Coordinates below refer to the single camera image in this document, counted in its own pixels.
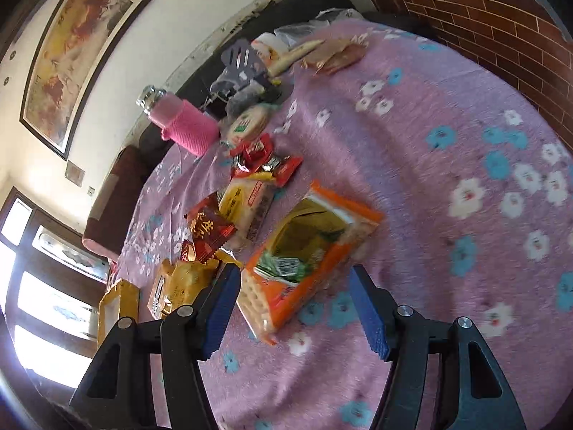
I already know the brown sofa cushion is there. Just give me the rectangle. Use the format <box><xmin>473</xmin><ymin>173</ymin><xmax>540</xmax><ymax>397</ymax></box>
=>
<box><xmin>82</xmin><ymin>144</ymin><xmax>151</xmax><ymax>264</ymax></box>

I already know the yellow cracker packet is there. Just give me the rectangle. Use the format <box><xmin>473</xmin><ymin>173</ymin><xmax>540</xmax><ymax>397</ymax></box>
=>
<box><xmin>218</xmin><ymin>176</ymin><xmax>276</xmax><ymax>243</ymax></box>

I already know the framed wall painting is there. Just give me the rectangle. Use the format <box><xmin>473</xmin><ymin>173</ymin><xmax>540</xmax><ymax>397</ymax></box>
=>
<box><xmin>19</xmin><ymin>0</ymin><xmax>155</xmax><ymax>161</ymax></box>

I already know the clear plastic bag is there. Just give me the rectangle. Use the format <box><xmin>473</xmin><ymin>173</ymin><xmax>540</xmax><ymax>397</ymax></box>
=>
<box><xmin>273</xmin><ymin>8</ymin><xmax>364</xmax><ymax>46</ymax></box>

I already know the grey plastic spatula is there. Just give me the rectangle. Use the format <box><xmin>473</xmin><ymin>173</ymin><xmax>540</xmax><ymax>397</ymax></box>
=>
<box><xmin>210</xmin><ymin>39</ymin><xmax>266</xmax><ymax>96</ymax></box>

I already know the black sofa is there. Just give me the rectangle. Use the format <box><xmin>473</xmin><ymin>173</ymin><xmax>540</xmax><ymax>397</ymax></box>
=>
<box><xmin>138</xmin><ymin>0</ymin><xmax>356</xmax><ymax>162</ymax></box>

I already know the wall plate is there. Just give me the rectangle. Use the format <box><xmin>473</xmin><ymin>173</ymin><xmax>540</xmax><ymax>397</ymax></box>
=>
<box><xmin>64</xmin><ymin>160</ymin><xmax>87</xmax><ymax>188</ymax></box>

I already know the glass panel door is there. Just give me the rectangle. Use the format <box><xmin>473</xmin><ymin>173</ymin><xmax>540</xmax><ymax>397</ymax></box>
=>
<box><xmin>0</xmin><ymin>185</ymin><xmax>111</xmax><ymax>392</ymax></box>

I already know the large orange cracker pack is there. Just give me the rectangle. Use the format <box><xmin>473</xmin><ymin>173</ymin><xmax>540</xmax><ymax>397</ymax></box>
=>
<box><xmin>236</xmin><ymin>180</ymin><xmax>384</xmax><ymax>347</ymax></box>

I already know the red candy packet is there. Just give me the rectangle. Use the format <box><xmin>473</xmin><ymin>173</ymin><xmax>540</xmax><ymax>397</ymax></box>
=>
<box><xmin>263</xmin><ymin>154</ymin><xmax>304</xmax><ymax>187</ymax></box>
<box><xmin>230</xmin><ymin>157</ymin><xmax>269</xmax><ymax>181</ymax></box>
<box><xmin>230</xmin><ymin>135</ymin><xmax>275</xmax><ymax>163</ymax></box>

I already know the pink knit-sleeved bottle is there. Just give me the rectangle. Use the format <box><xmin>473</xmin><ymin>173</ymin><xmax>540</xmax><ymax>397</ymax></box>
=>
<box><xmin>135</xmin><ymin>84</ymin><xmax>221</xmax><ymax>158</ymax></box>

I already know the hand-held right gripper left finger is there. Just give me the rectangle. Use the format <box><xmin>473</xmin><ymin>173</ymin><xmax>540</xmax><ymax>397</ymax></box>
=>
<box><xmin>69</xmin><ymin>262</ymin><xmax>243</xmax><ymax>430</ymax></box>

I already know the round rice cracker pack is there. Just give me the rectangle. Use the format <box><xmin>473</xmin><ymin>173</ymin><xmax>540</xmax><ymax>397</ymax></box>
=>
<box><xmin>221</xmin><ymin>103</ymin><xmax>275</xmax><ymax>148</ymax></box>

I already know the brown bread packet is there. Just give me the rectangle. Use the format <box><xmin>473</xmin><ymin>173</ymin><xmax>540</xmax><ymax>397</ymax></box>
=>
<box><xmin>301</xmin><ymin>37</ymin><xmax>366</xmax><ymax>75</ymax></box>

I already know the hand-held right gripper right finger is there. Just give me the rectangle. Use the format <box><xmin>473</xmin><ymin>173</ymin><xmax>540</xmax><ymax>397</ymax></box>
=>
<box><xmin>349</xmin><ymin>264</ymin><xmax>527</xmax><ymax>430</ymax></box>

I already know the dark red snack packet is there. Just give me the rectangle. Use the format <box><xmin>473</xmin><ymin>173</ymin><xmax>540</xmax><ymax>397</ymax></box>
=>
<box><xmin>185</xmin><ymin>196</ymin><xmax>238</xmax><ymax>257</ymax></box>

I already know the gold snack packet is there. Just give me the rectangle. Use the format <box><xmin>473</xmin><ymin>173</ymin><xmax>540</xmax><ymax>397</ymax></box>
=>
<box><xmin>149</xmin><ymin>257</ymin><xmax>221</xmax><ymax>320</ymax></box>

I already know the cream long packet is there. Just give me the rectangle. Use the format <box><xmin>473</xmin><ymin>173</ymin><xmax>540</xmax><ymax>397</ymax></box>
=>
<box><xmin>266</xmin><ymin>38</ymin><xmax>326</xmax><ymax>78</ymax></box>

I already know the brick pattern wooden cabinet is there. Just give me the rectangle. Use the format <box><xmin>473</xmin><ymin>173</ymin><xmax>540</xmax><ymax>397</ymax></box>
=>
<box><xmin>348</xmin><ymin>0</ymin><xmax>573</xmax><ymax>146</ymax></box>

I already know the yellow cardboard box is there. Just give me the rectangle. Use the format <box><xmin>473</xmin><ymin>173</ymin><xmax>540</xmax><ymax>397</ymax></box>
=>
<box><xmin>97</xmin><ymin>279</ymin><xmax>140</xmax><ymax>347</ymax></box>

